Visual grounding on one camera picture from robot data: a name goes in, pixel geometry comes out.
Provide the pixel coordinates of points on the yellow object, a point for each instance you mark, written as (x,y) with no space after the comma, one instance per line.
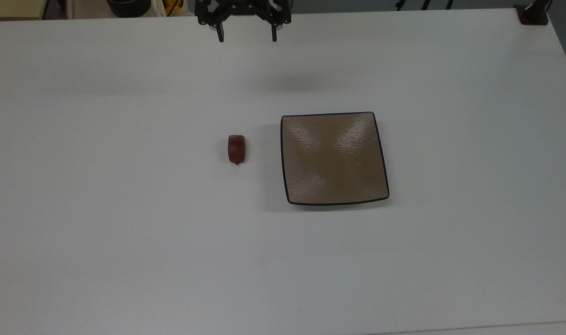
(173,4)

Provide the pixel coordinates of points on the square brown ceramic plate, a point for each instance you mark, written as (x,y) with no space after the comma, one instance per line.
(334,158)

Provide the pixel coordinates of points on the black tripod legs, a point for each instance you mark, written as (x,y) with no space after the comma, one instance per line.
(422,3)

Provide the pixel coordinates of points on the light wooden board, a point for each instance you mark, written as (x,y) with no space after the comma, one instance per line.
(13,8)

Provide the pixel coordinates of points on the black round bowl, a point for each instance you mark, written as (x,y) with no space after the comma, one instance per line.
(128,7)

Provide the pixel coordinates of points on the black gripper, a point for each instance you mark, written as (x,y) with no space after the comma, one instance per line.
(243,9)

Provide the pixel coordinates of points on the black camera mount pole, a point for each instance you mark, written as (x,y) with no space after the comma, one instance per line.
(533,15)

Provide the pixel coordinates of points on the small red-brown food item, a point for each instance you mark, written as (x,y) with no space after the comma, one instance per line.
(236,149)

